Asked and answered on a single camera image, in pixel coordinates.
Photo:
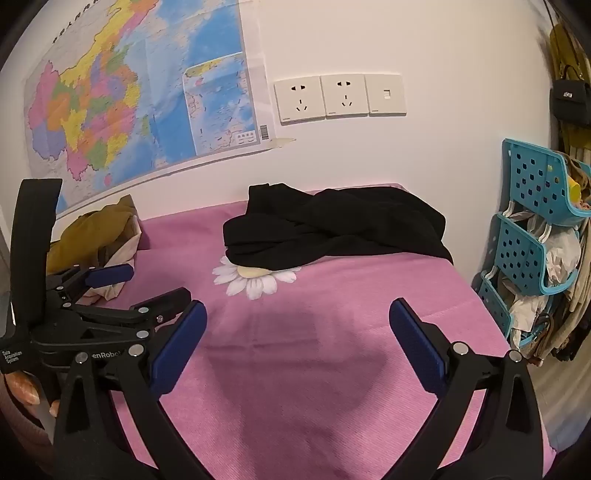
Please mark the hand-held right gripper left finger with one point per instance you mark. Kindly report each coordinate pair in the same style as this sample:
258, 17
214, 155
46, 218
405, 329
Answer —
180, 350

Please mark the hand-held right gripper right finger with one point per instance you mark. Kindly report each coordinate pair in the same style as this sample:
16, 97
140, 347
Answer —
418, 346

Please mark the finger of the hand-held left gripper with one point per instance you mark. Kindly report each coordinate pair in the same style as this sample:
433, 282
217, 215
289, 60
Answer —
166, 300
111, 274

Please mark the black garment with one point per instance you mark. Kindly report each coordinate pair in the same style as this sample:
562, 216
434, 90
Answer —
346, 226

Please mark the person's left forearm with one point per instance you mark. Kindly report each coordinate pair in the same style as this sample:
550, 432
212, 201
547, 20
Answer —
21, 429

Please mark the person's left hand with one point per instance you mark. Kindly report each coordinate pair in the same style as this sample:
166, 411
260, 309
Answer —
23, 387

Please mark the cream garment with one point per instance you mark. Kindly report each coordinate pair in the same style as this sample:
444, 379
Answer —
124, 249

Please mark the mustard brown garment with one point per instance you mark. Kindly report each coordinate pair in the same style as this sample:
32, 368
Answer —
87, 235

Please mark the white plastic bag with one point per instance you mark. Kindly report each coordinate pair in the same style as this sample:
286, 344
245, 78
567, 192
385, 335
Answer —
526, 311
561, 258

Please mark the pink daisy print bed sheet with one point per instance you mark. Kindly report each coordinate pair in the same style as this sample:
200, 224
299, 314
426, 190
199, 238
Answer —
300, 369

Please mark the masking tape strip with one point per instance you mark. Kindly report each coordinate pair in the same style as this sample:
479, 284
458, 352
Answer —
284, 143

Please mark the black handbag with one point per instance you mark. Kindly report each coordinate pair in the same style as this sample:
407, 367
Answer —
570, 99

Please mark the olive yellow hanging garment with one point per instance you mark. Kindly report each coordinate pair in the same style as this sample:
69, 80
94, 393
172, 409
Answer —
565, 46

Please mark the colourful wall map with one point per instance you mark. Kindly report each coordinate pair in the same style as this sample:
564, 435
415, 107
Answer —
115, 92

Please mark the white wall socket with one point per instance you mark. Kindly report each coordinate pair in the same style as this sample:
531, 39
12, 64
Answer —
300, 99
344, 94

